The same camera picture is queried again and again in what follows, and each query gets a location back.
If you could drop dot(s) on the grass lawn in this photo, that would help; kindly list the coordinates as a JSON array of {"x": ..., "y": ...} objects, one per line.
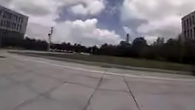
[{"x": 125, "y": 61}]

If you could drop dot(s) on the distant tower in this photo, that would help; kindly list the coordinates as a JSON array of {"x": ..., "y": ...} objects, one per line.
[{"x": 127, "y": 38}]

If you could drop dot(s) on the grey concrete slab plaza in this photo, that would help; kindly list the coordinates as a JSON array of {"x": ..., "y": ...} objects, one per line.
[{"x": 112, "y": 99}]

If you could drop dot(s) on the pole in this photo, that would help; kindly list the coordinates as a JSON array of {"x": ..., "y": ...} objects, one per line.
[{"x": 50, "y": 39}]

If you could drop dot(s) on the long row of trees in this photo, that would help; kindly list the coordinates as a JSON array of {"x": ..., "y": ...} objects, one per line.
[{"x": 152, "y": 50}]

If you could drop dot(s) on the manhole cover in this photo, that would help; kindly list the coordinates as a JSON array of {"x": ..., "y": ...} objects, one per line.
[{"x": 0, "y": 56}]

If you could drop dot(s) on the building with window bands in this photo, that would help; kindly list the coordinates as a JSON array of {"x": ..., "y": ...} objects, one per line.
[{"x": 4, "y": 25}]

